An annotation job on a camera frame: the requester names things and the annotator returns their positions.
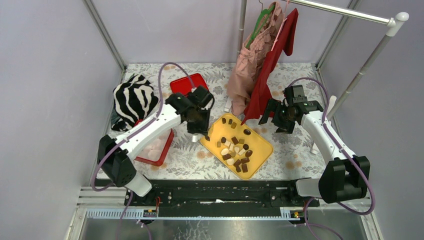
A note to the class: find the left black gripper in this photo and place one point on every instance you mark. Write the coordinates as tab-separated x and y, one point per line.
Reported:
203	128

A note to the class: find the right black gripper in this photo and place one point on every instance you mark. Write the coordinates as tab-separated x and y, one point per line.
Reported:
287	127

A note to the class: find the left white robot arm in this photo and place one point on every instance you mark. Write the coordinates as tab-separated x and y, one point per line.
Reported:
116	156

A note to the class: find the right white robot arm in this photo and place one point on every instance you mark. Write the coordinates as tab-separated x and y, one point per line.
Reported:
346	174

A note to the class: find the red hanging garment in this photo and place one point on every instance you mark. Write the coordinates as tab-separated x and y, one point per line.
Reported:
261	94

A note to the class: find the red box lid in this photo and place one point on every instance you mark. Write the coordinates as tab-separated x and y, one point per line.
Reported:
186	84

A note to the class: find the pink hanging garment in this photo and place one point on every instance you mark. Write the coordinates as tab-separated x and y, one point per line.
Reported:
250	61

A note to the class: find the yellow tray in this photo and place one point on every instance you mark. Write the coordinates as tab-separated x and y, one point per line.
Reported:
243	154

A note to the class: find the zebra striped cloth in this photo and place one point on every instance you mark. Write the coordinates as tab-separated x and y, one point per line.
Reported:
133	100

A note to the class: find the red box with liner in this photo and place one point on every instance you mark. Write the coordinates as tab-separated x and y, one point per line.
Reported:
155	152

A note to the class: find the green hanger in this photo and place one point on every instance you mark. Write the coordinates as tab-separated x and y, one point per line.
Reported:
260	23

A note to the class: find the metal clothes rack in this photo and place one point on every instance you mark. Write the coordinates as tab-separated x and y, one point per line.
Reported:
380	119

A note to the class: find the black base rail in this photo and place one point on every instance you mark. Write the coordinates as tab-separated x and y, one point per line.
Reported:
207	199

